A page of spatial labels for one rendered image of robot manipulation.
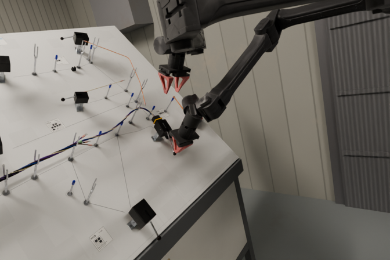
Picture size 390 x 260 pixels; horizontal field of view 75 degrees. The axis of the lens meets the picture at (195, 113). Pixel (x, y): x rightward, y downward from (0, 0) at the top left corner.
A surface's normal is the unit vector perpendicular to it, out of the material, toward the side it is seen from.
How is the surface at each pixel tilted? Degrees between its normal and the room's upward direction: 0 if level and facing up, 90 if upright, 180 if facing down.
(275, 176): 90
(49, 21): 90
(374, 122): 90
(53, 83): 50
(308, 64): 90
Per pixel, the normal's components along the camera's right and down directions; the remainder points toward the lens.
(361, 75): -0.56, 0.32
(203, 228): 0.77, -0.04
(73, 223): 0.45, -0.63
